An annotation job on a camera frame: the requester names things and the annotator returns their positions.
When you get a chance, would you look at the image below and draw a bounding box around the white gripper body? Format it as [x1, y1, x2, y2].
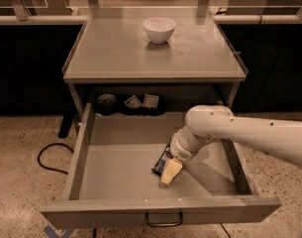
[170, 126, 212, 161]

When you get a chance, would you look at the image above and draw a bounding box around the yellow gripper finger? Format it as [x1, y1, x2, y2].
[159, 159, 183, 186]

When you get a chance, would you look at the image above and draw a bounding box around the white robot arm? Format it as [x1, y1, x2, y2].
[159, 105, 302, 186]

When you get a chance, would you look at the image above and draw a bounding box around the grey open drawer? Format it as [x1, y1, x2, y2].
[41, 104, 281, 229]

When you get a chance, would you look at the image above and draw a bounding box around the grey counter cabinet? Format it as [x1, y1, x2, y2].
[64, 6, 247, 114]

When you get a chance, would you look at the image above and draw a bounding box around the right black puck with card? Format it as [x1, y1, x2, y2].
[143, 94, 166, 116]

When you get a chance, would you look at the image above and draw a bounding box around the black puck with card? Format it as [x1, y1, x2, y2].
[119, 95, 143, 115]
[143, 94, 166, 116]

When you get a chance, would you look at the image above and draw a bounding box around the left black puck with card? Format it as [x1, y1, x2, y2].
[119, 95, 143, 115]

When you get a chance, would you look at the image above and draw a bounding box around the round black white device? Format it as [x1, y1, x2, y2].
[96, 93, 116, 115]

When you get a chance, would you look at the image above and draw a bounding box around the white ceramic bowl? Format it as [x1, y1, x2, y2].
[144, 17, 176, 44]

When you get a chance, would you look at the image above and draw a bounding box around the blue floor tape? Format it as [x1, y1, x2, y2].
[44, 225, 74, 238]

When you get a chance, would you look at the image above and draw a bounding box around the left dark cabinet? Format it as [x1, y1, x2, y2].
[0, 24, 81, 115]

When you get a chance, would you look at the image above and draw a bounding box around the black drawer handle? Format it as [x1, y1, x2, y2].
[145, 212, 183, 228]

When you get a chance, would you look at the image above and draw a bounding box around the black floor cable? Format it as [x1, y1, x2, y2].
[37, 142, 74, 176]

